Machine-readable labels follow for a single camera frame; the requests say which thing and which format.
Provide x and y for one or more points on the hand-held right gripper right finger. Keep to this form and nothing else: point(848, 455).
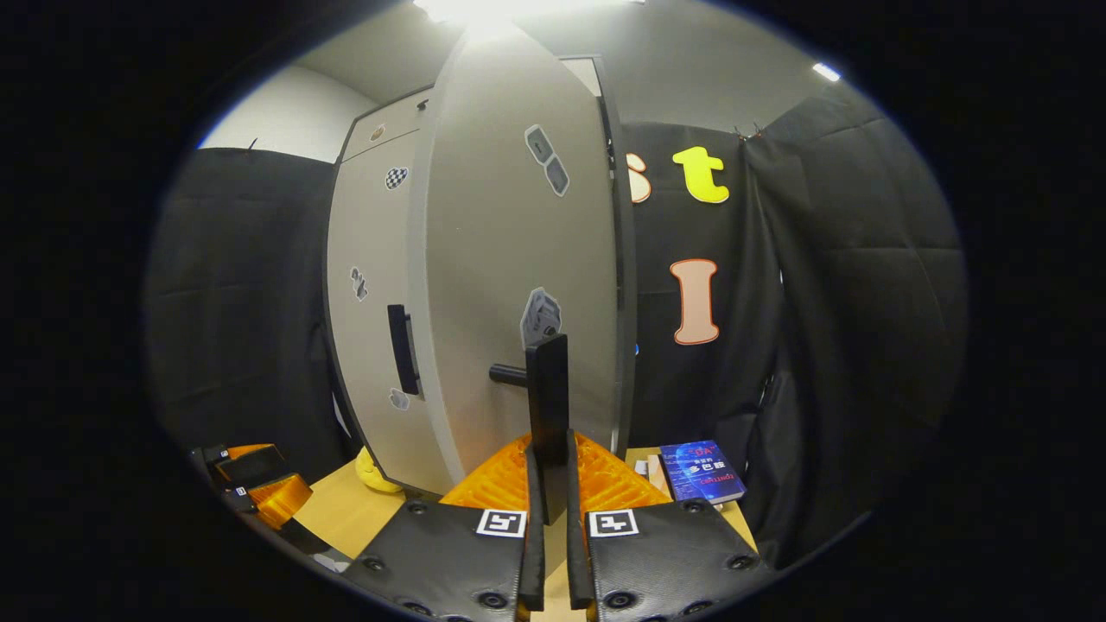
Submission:
point(577, 553)

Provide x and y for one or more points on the small ceiling light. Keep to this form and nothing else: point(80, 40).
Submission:
point(826, 72)

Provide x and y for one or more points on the small beige booklet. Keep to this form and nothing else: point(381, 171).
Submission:
point(658, 477)

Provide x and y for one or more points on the blue book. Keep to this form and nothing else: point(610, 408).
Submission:
point(702, 471)

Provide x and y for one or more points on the large ceiling light panel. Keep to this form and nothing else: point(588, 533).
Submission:
point(518, 9)

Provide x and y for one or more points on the grey cabinet door cube stickers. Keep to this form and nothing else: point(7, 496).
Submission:
point(492, 259)

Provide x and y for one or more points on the black cloth clip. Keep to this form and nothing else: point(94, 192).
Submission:
point(748, 132)

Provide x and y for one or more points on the grey cabinet door checkered sticker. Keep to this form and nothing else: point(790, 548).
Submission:
point(371, 345)

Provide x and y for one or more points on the yellow toy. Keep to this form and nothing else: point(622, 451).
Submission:
point(376, 475)

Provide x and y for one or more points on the grey double-door shoe cabinet body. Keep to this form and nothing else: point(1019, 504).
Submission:
point(626, 259)

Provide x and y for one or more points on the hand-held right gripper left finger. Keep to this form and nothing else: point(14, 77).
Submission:
point(534, 553)

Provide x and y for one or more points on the black backdrop cloth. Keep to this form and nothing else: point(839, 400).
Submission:
point(864, 302)

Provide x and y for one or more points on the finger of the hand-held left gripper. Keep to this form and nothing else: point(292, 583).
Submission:
point(251, 466)
point(281, 501)

